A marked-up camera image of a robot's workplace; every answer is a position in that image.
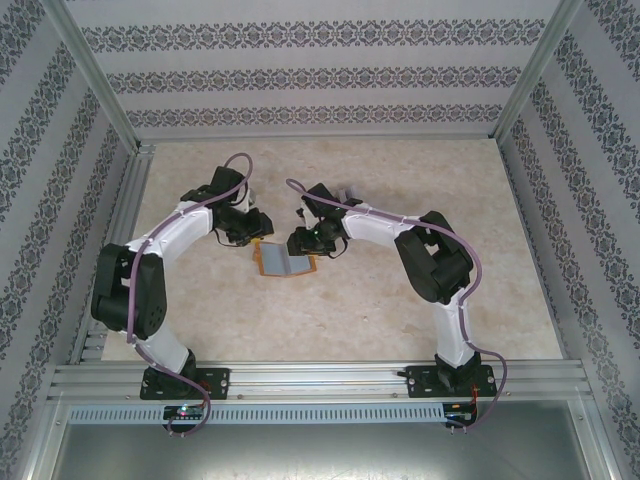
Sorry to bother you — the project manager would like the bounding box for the black mount plate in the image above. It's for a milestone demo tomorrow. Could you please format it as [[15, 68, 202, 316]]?
[[405, 364, 499, 400], [139, 367, 232, 401]]

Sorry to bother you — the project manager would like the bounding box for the left aluminium frame post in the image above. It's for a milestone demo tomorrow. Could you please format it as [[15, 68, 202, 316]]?
[[47, 0, 144, 152]]

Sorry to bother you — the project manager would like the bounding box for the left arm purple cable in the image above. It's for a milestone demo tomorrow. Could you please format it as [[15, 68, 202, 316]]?
[[124, 152, 256, 440]]

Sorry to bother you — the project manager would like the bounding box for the aluminium side rail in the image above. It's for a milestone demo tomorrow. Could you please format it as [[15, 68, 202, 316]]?
[[69, 144, 157, 366]]

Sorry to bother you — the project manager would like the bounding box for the orange leather card holder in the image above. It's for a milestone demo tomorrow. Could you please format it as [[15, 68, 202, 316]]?
[[249, 238, 321, 279]]

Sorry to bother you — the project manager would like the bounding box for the slotted grey cable duct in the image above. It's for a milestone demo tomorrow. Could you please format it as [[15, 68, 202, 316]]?
[[67, 403, 447, 424]]

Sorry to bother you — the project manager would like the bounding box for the left thin black cable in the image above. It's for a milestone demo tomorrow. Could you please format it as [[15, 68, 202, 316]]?
[[213, 227, 244, 247]]

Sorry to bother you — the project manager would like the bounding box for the right black mount plate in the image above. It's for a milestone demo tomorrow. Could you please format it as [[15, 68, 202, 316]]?
[[405, 364, 499, 400]]

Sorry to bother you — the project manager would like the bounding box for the aluminium frame post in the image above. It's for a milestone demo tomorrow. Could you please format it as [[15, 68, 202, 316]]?
[[47, 0, 144, 152], [492, 0, 586, 144]]

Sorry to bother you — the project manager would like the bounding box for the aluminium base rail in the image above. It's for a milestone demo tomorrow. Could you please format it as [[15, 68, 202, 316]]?
[[47, 360, 594, 401]]

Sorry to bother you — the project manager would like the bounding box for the right aluminium frame post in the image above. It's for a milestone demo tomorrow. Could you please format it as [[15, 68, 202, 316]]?
[[492, 0, 586, 144]]

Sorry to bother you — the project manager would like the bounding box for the left black mount plate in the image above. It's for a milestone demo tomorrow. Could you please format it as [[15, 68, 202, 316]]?
[[139, 367, 232, 401]]

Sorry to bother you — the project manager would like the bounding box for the grey metal sheet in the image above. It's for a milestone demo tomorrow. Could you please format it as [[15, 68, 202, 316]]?
[[49, 399, 614, 480]]

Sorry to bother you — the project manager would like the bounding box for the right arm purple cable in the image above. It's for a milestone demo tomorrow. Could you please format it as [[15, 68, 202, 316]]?
[[284, 178, 510, 436]]

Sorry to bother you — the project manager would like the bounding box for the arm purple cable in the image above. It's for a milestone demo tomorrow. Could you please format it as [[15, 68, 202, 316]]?
[[124, 152, 256, 440], [284, 178, 510, 436]]

